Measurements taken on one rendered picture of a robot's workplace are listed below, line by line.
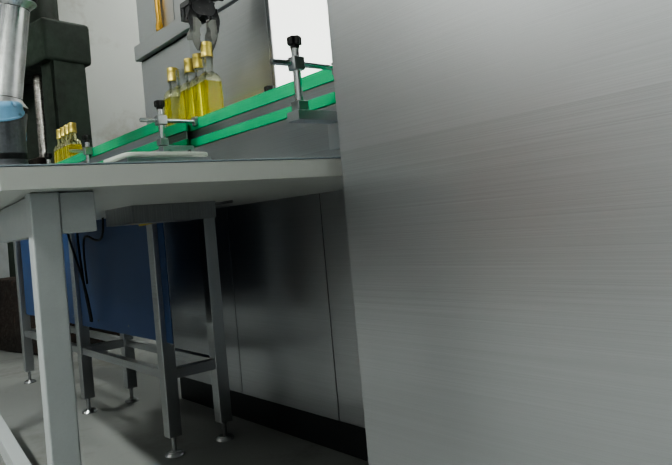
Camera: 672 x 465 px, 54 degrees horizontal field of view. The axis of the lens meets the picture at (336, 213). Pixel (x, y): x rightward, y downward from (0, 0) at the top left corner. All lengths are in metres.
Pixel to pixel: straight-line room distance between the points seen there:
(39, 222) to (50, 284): 0.09
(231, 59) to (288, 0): 0.32
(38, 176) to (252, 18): 1.15
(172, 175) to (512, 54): 0.52
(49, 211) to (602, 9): 0.77
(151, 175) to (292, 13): 0.93
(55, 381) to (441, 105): 0.67
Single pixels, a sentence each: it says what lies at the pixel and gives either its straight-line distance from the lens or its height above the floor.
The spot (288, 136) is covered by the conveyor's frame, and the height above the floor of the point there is 0.84.
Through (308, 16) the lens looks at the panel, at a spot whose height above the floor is 1.17.
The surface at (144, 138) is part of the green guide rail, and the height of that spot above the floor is 0.93.
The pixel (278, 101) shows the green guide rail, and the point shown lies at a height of 0.93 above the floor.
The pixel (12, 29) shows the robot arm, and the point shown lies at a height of 1.20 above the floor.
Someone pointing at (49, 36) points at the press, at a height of 1.88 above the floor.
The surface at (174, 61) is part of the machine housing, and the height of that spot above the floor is 1.26.
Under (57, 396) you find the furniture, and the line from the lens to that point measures 1.04.
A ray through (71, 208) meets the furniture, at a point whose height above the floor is 0.69.
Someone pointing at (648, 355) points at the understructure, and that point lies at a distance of 0.81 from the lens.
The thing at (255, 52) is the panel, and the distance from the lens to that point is 1.98.
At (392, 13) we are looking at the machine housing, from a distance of 1.03.
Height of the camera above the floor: 0.64
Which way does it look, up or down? 1 degrees up
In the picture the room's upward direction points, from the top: 5 degrees counter-clockwise
